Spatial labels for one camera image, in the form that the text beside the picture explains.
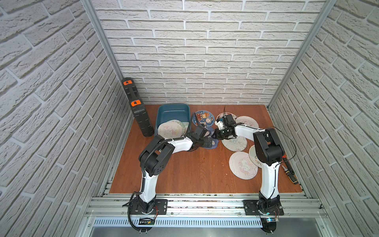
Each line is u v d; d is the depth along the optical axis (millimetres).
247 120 1107
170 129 1033
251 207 740
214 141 969
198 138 759
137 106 814
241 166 880
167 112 1178
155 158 511
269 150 555
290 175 842
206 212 735
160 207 732
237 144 974
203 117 1137
